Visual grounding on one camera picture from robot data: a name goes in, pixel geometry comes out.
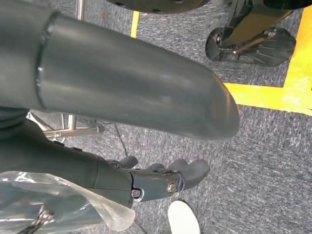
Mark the yellow floor tape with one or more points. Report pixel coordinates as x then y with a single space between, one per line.
292 93

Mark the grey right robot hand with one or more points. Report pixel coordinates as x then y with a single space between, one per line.
122 77

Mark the stainless steel workbench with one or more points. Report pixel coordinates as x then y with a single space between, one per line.
72 131

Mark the white shoe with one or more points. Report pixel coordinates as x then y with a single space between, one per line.
183 219

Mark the clear plastic film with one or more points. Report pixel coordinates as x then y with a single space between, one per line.
72 206

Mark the black robot foot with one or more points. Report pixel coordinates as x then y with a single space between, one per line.
158 5
268 51

